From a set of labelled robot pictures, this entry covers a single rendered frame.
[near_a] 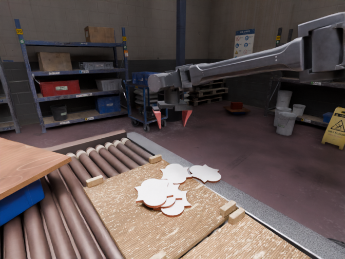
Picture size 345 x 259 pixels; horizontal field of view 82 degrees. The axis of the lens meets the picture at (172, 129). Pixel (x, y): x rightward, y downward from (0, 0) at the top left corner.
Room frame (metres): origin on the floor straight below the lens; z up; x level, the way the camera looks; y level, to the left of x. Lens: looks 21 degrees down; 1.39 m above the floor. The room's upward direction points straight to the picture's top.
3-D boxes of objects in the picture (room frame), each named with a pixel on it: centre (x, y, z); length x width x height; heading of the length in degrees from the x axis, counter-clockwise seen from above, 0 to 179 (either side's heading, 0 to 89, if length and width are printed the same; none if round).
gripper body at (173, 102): (0.73, 0.00, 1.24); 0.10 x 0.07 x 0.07; 105
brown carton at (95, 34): (4.49, 1.50, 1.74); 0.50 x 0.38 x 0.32; 126
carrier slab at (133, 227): (0.54, 0.06, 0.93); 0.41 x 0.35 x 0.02; 39
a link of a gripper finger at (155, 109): (0.72, 0.04, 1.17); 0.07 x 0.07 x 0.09; 15
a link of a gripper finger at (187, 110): (0.74, -0.03, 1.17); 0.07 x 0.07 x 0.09; 15
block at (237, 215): (0.45, -0.19, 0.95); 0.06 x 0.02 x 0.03; 128
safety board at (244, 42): (5.89, -1.94, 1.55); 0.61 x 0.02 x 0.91; 36
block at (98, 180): (0.61, 0.28, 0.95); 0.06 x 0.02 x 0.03; 129
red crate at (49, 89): (3.98, 2.24, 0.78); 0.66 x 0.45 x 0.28; 126
